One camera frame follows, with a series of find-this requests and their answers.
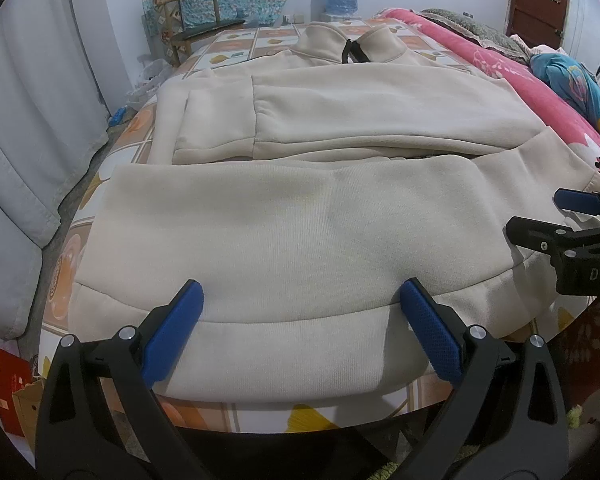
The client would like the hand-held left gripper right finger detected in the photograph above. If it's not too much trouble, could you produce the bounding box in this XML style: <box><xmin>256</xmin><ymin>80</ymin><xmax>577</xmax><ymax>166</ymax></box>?
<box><xmin>395</xmin><ymin>277</ymin><xmax>571</xmax><ymax>480</ymax></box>

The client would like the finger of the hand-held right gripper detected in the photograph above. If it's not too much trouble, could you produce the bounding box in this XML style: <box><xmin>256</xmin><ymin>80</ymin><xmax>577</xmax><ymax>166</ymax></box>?
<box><xmin>555</xmin><ymin>188</ymin><xmax>600</xmax><ymax>217</ymax></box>
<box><xmin>506</xmin><ymin>216</ymin><xmax>600</xmax><ymax>262</ymax></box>

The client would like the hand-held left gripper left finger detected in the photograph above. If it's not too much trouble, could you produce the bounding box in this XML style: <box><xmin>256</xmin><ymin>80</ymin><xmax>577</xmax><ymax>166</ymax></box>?
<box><xmin>35</xmin><ymin>280</ymin><xmax>204</xmax><ymax>480</ymax></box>

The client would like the cream zip jacket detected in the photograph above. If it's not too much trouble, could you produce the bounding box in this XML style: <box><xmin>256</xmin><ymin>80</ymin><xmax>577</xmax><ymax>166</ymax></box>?
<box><xmin>72</xmin><ymin>21</ymin><xmax>600</xmax><ymax>401</ymax></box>

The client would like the brown floral cloth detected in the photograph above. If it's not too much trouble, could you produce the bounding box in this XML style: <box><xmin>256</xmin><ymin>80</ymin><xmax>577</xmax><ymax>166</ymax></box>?
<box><xmin>550</xmin><ymin>295</ymin><xmax>600</xmax><ymax>411</ymax></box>

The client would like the blue printed blanket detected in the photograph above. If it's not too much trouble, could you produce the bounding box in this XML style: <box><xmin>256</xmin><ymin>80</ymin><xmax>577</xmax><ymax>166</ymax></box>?
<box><xmin>529</xmin><ymin>52</ymin><xmax>600</xmax><ymax>153</ymax></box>

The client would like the yellow-green fluffy mat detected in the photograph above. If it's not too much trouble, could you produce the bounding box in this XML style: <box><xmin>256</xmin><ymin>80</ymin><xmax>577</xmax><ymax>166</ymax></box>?
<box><xmin>567</xmin><ymin>400</ymin><xmax>600</xmax><ymax>432</ymax></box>

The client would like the pale pink cloth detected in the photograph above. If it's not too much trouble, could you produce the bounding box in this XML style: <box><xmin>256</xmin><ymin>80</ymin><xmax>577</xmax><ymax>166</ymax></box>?
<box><xmin>510</xmin><ymin>34</ymin><xmax>571</xmax><ymax>59</ymax></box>

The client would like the pink blanket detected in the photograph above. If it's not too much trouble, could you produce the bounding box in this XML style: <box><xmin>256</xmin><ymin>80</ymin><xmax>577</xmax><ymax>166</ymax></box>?
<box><xmin>375</xmin><ymin>7</ymin><xmax>600</xmax><ymax>181</ymax></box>

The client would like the red paper bag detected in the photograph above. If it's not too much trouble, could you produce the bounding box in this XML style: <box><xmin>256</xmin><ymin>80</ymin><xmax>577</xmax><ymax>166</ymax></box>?
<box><xmin>0</xmin><ymin>342</ymin><xmax>36</xmax><ymax>438</ymax></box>

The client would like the brown wooden door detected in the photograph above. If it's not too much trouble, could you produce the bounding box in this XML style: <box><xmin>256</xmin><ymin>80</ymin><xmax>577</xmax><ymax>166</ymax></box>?
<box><xmin>502</xmin><ymin>0</ymin><xmax>573</xmax><ymax>51</ymax></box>

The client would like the grey-green patterned blanket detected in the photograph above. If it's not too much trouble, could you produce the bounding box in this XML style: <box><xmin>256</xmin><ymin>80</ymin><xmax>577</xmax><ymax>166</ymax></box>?
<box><xmin>420</xmin><ymin>8</ymin><xmax>536</xmax><ymax>63</ymax></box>

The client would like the clear plastic bag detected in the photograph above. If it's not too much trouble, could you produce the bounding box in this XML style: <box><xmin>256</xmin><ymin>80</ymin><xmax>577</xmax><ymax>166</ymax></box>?
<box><xmin>127</xmin><ymin>57</ymin><xmax>178</xmax><ymax>111</ymax></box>

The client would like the white curtain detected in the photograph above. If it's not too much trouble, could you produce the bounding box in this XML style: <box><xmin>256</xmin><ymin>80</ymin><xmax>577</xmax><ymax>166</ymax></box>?
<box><xmin>0</xmin><ymin>0</ymin><xmax>111</xmax><ymax>341</ymax></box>

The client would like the patterned bed sheet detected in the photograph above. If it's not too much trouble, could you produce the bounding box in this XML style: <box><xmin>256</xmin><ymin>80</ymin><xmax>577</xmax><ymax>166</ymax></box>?
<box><xmin>40</xmin><ymin>15</ymin><xmax>600</xmax><ymax>436</ymax></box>

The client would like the wooden chair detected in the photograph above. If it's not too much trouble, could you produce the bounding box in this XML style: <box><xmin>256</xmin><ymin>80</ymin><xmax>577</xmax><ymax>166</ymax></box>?
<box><xmin>152</xmin><ymin>0</ymin><xmax>246</xmax><ymax>68</ymax></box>

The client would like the water dispenser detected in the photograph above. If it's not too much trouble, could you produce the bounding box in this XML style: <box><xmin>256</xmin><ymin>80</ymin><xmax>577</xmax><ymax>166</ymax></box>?
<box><xmin>310</xmin><ymin>0</ymin><xmax>365</xmax><ymax>24</ymax></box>

